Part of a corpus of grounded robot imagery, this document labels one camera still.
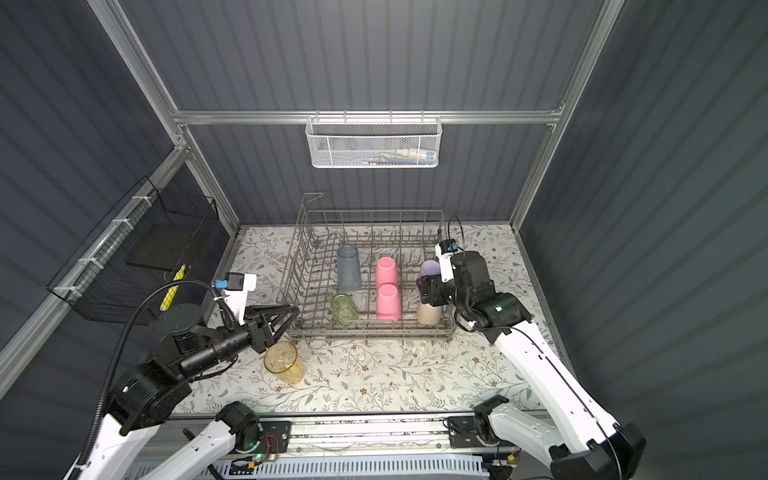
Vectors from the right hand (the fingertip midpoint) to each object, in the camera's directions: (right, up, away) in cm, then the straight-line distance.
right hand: (434, 281), depth 74 cm
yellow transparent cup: (-38, -20, 0) cm, 43 cm away
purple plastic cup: (0, +3, +13) cm, 13 cm away
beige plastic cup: (-1, -10, +10) cm, 14 cm away
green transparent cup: (-25, -11, +13) cm, 30 cm away
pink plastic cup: (-12, -8, +11) cm, 18 cm away
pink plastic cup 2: (-12, +1, +17) cm, 21 cm away
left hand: (-30, -4, -15) cm, 34 cm away
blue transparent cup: (-25, +1, +20) cm, 32 cm away
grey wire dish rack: (-39, -2, +26) cm, 46 cm away
